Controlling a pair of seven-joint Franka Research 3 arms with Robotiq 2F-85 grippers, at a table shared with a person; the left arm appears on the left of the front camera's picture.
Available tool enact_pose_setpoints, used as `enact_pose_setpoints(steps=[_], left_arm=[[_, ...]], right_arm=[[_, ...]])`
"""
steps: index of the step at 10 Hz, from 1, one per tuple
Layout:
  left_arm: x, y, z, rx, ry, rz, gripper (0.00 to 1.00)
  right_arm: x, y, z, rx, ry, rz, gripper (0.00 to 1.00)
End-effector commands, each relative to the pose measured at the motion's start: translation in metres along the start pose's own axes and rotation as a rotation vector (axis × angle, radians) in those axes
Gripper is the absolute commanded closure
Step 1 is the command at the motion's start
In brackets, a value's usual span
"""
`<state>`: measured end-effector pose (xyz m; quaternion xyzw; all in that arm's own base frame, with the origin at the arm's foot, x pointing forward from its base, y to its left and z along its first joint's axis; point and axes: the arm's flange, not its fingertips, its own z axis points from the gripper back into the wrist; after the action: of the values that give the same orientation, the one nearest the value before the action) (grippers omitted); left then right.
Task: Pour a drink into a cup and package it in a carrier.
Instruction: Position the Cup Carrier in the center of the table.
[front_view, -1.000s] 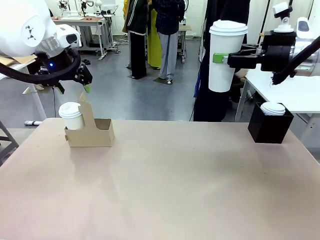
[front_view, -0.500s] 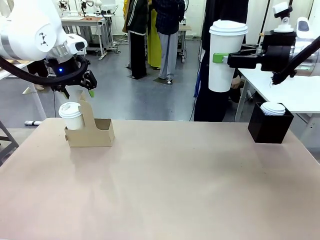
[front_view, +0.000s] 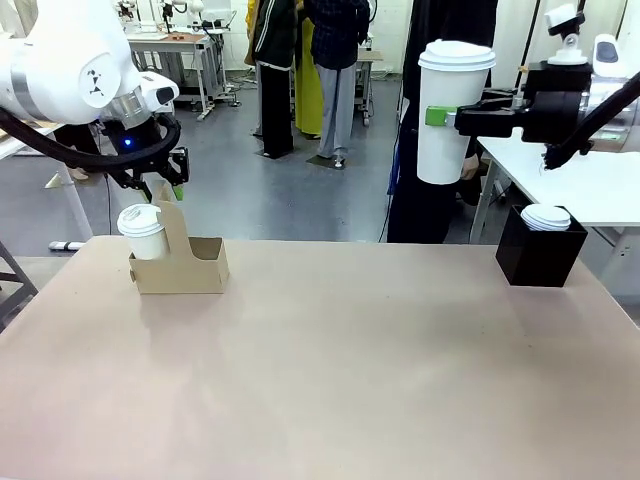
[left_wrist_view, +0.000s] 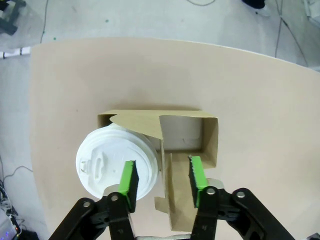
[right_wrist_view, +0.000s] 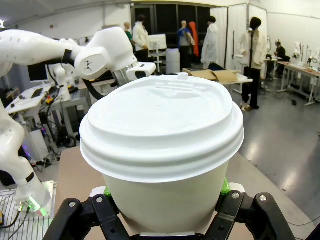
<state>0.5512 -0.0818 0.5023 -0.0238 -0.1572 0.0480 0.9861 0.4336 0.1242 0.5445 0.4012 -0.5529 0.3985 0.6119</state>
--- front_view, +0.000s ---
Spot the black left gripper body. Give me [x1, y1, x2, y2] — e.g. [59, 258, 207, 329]
[106, 112, 191, 191]

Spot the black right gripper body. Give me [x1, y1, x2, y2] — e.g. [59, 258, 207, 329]
[513, 62, 595, 145]

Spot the tall white lidded paper cup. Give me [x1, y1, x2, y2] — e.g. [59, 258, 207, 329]
[416, 39, 498, 186]

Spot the small white lidded paper cup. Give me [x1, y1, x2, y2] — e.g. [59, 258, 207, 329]
[116, 202, 169, 262]

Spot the brown cardboard cup carrier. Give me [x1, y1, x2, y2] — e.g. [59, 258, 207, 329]
[128, 182, 231, 295]

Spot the stack of white cup lids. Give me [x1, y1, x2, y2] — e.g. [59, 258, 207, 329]
[519, 203, 573, 233]

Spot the person's left hand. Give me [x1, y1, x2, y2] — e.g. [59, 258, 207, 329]
[459, 152, 481, 181]

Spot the white side table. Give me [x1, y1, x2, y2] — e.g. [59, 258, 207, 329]
[469, 134, 640, 304]

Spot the person in dark green jacket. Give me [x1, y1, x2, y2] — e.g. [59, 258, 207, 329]
[243, 0, 302, 159]

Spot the person in yellow clothes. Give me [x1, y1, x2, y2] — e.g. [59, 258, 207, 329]
[293, 0, 324, 141]

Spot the black square box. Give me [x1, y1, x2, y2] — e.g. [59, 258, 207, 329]
[494, 204, 589, 289]

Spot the person in plaid shirt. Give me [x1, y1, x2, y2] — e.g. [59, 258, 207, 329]
[302, 0, 372, 161]

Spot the black left arm cable sleeve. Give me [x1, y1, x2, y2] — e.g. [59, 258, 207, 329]
[0, 107, 182, 175]

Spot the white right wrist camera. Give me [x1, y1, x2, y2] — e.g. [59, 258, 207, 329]
[543, 3, 590, 67]

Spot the white table with grey frame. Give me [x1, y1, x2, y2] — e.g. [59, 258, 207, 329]
[127, 30, 217, 122]

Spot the grey metal frame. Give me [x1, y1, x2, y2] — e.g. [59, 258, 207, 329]
[0, 239, 40, 334]

